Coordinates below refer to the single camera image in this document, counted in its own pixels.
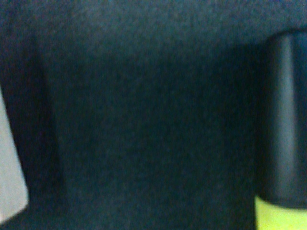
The black tablecloth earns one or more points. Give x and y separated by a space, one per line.
137 114

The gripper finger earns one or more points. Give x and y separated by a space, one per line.
14 196

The yellow highlighter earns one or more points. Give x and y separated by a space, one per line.
281 139

